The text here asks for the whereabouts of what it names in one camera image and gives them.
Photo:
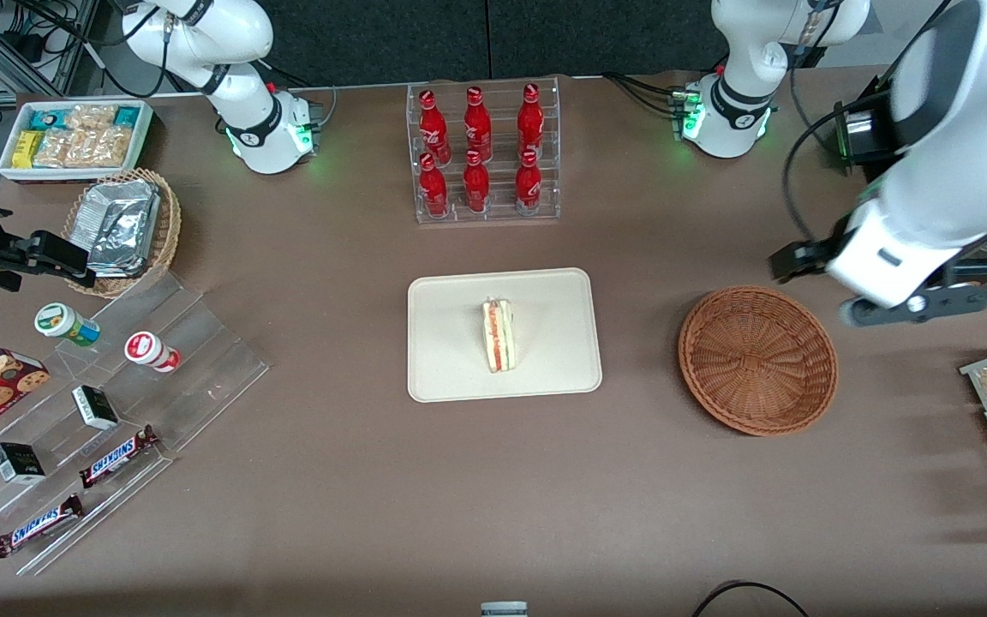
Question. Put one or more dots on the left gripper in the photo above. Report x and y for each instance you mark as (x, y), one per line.
(812, 252)

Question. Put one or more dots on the triangle sandwich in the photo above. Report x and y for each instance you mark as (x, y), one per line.
(498, 338)

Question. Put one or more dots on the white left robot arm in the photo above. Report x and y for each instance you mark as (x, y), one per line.
(973, 171)

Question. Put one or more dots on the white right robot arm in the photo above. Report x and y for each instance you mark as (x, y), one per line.
(262, 128)

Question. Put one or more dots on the brown wicker basket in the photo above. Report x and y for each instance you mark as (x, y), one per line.
(759, 360)

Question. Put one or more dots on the light wicker basket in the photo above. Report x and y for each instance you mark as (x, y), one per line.
(166, 231)

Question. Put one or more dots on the cream plastic tray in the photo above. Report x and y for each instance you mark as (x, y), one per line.
(442, 343)

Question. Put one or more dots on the green lid sunflower jar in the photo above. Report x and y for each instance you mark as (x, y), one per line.
(61, 321)

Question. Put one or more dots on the silver foil pack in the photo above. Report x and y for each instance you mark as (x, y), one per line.
(112, 188)
(121, 236)

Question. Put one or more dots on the white rectangular bin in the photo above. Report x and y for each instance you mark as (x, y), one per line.
(5, 163)

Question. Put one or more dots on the yellow snack pack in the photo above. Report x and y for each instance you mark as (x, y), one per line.
(26, 149)

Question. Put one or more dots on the red lid white jar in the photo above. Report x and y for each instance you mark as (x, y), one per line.
(146, 349)

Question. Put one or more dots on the teal snack pack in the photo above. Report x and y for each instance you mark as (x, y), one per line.
(48, 118)
(127, 116)

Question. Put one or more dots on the small black carton box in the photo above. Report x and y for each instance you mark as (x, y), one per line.
(18, 464)
(95, 409)

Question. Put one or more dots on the clear acrylic tiered stand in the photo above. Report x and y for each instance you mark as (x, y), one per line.
(202, 368)

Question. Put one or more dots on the Snickers chocolate bar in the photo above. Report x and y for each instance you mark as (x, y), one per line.
(116, 457)
(35, 527)

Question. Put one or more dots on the red cola bottle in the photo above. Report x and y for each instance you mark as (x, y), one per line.
(530, 124)
(477, 127)
(476, 187)
(529, 184)
(434, 128)
(433, 190)

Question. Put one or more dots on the clear acrylic bottle rack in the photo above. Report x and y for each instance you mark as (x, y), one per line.
(498, 214)

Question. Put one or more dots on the grey white box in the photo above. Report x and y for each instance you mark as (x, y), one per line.
(504, 609)

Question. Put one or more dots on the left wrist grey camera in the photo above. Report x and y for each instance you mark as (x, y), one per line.
(930, 307)

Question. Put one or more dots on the aluminium frame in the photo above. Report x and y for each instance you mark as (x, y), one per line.
(74, 51)

